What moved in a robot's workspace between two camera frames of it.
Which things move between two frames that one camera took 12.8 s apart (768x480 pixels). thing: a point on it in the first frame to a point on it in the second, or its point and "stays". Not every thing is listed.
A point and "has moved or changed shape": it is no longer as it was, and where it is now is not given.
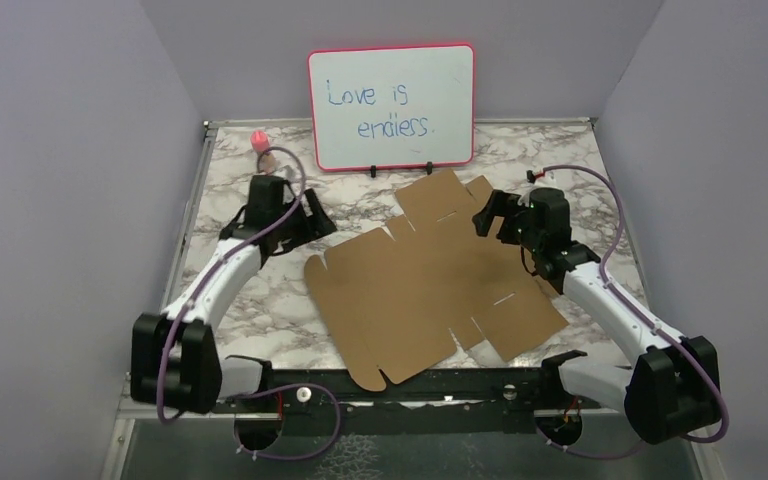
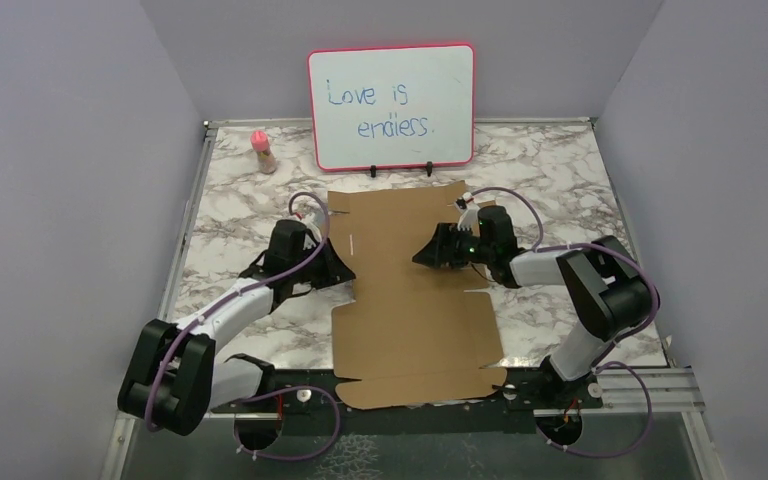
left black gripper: (314, 226) to (335, 269)
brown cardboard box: (395, 300) has moved or changed shape
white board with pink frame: (393, 106) stays
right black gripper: (500, 204) to (441, 248)
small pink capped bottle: (260, 141) stays
